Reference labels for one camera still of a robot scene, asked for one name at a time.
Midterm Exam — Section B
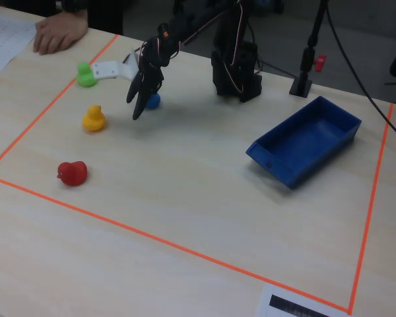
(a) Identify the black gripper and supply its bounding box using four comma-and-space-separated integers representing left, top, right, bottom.
126, 38, 182, 121

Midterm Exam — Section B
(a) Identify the yellow rubber duck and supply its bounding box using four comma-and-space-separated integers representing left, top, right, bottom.
82, 104, 106, 133

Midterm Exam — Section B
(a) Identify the dark sleeved forearm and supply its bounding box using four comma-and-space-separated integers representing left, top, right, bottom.
59, 0, 88, 15

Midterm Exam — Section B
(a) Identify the blue rubber duck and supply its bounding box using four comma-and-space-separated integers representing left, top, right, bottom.
145, 93, 162, 110

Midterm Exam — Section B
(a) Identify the green rubber duck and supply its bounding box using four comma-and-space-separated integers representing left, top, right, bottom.
76, 61, 98, 88

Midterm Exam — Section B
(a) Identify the red rubber duck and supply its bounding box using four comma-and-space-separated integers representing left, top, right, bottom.
56, 160, 88, 187

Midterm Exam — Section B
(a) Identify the blue plastic box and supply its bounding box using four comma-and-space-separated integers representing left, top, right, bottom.
246, 95, 363, 190

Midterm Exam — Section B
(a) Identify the person bare hand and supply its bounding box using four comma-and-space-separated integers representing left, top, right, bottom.
33, 11, 89, 55

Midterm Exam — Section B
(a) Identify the dark clothed person torso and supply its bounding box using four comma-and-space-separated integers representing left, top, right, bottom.
85, 0, 125, 36

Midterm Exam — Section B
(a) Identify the orange tape line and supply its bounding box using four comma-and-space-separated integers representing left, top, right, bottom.
0, 34, 119, 175
348, 102, 395, 314
0, 174, 352, 314

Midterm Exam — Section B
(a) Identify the white printed grid paper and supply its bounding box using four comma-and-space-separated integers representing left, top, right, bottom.
0, 13, 37, 85

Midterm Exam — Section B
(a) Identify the white paper with black bar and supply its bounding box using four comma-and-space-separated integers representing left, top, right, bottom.
255, 283, 350, 317

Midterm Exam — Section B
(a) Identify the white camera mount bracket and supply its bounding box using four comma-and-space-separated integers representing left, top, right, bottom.
91, 46, 141, 81

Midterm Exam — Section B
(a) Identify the thin black cable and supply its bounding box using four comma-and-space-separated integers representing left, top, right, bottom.
257, 61, 298, 79

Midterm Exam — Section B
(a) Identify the black camera stand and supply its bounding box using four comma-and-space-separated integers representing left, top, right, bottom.
289, 0, 331, 98

